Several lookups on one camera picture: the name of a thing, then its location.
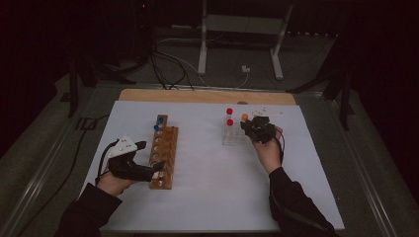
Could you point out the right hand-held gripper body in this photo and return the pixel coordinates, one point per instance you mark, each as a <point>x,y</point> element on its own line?
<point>262,130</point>

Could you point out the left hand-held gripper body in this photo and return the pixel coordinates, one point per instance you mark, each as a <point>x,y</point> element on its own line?
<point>125,168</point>

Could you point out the orange cap test tube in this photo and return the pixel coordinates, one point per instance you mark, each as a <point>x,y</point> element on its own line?
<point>244,117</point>

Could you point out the red cap test tube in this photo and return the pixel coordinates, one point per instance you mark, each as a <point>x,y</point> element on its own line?
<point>230,122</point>
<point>229,111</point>

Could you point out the clear acrylic tube rack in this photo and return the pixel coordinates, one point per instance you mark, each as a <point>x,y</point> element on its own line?
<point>232,138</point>

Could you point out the blue cap test tube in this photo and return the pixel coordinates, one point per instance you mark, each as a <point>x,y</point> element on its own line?
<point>160,120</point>
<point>156,127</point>

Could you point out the wooden test tube rack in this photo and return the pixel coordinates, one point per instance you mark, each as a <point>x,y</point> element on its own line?
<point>169,141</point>

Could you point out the person's left hand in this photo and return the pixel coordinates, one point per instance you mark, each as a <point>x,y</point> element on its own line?
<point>112,184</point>

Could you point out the person's right hand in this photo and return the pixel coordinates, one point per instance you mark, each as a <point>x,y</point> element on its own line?
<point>268,154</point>

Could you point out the grey round table grommet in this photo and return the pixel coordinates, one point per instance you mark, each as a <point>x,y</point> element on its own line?
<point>242,102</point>

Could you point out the white table sheet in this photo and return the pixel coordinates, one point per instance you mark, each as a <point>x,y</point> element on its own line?
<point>204,184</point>

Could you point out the white plug adapter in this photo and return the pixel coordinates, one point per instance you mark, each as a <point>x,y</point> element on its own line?
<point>245,68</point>

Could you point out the white metal stand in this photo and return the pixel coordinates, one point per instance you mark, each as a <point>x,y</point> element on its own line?
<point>201,49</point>

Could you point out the metal floor rail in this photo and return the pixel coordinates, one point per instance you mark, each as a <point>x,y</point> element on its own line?
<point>362,171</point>
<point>33,184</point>

